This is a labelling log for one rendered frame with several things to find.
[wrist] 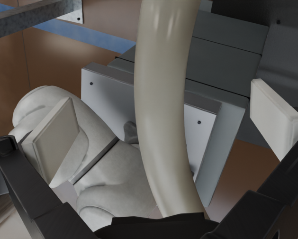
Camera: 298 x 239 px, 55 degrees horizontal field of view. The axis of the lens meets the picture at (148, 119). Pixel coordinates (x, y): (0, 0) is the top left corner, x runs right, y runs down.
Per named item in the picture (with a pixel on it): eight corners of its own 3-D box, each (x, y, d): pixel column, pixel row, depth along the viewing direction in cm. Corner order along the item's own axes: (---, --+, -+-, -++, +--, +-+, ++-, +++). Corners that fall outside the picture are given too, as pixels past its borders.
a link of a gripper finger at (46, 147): (48, 189, 16) (35, 190, 16) (80, 132, 22) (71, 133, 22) (33, 142, 15) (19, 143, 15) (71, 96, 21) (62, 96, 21)
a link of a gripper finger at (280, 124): (292, 120, 14) (308, 119, 14) (250, 78, 20) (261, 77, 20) (286, 172, 15) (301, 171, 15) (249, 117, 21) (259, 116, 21)
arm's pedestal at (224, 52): (249, 109, 157) (218, 225, 96) (164, 83, 170) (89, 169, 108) (285, 17, 128) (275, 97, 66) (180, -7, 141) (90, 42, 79)
